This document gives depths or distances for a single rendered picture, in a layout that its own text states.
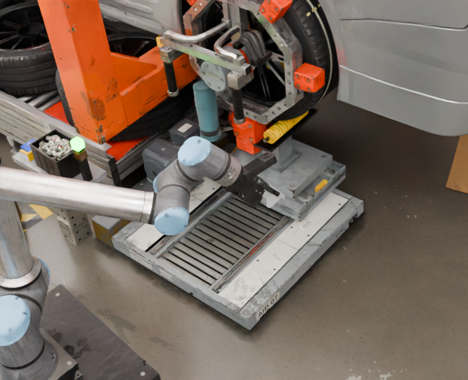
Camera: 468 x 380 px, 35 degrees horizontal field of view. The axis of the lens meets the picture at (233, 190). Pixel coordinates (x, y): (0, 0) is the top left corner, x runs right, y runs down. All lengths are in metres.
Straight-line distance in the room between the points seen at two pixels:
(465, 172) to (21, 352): 2.21
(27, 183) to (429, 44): 1.31
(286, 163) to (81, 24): 1.11
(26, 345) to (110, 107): 1.11
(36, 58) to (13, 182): 1.98
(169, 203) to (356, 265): 1.36
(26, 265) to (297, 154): 1.45
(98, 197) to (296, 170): 1.48
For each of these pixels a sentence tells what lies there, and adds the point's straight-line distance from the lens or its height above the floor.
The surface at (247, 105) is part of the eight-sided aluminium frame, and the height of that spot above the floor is 0.60.
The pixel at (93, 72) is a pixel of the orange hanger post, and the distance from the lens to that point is 2.96.
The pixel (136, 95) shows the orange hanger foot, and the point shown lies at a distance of 3.16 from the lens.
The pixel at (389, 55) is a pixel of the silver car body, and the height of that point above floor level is 1.01.
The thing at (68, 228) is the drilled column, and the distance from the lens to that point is 3.41.
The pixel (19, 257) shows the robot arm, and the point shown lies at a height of 0.74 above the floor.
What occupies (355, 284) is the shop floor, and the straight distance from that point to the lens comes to 3.11.
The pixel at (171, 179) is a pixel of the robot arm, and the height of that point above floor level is 1.02.
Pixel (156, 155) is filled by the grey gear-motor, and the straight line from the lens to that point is 3.19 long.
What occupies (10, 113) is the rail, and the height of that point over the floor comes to 0.32.
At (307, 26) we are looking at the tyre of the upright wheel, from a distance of 2.71.
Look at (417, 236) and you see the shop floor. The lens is 3.32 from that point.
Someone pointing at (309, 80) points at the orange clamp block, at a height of 0.87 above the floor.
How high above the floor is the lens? 2.34
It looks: 41 degrees down
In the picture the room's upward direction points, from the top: 7 degrees counter-clockwise
